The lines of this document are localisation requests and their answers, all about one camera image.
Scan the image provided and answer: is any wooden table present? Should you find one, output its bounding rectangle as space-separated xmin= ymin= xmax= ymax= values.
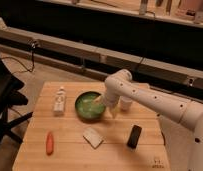
xmin=13 ymin=82 xmax=170 ymax=171

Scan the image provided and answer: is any white tube bottle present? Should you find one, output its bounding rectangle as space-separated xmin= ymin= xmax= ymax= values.
xmin=53 ymin=86 xmax=66 ymax=116

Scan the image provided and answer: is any black cable on floor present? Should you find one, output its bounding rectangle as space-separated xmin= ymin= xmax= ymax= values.
xmin=0 ymin=39 xmax=39 ymax=75

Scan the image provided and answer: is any orange carrot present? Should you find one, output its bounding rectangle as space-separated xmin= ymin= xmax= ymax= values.
xmin=46 ymin=132 xmax=54 ymax=155

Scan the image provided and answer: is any black office chair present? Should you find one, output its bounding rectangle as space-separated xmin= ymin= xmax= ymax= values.
xmin=0 ymin=58 xmax=32 ymax=144

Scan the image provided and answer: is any white sponge block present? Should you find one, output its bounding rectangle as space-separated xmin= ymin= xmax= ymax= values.
xmin=83 ymin=127 xmax=103 ymax=149

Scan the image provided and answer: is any black rectangular phone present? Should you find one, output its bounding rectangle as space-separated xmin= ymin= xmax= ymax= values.
xmin=127 ymin=125 xmax=142 ymax=149

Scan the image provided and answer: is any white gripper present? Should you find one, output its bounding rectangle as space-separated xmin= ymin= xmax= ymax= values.
xmin=93 ymin=89 xmax=120 ymax=118

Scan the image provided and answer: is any green ceramic bowl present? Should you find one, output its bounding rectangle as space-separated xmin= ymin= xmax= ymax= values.
xmin=75 ymin=91 xmax=106 ymax=121

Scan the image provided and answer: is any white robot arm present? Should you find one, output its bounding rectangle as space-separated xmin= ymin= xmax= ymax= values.
xmin=96 ymin=69 xmax=203 ymax=171

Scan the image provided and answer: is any white plastic cup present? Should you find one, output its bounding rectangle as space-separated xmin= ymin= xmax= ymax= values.
xmin=120 ymin=96 xmax=132 ymax=111

